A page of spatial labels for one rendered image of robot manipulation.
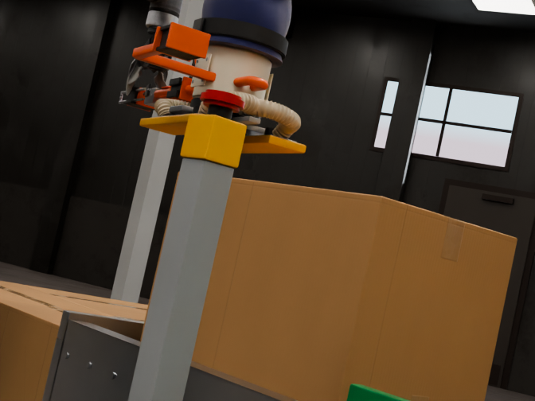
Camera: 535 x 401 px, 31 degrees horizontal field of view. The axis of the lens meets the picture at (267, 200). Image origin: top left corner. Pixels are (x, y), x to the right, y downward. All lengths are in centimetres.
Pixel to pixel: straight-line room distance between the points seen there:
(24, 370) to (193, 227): 113
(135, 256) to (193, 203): 435
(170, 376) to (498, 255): 72
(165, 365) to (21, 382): 107
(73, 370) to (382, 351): 66
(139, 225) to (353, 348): 422
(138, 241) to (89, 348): 384
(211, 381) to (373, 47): 1054
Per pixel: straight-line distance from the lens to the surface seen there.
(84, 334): 202
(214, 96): 151
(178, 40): 195
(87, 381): 199
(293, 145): 224
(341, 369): 166
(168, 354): 150
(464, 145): 1145
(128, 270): 581
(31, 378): 250
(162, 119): 231
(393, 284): 170
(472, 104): 1154
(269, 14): 231
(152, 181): 583
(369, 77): 1199
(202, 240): 150
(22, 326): 257
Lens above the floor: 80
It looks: 3 degrees up
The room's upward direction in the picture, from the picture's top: 12 degrees clockwise
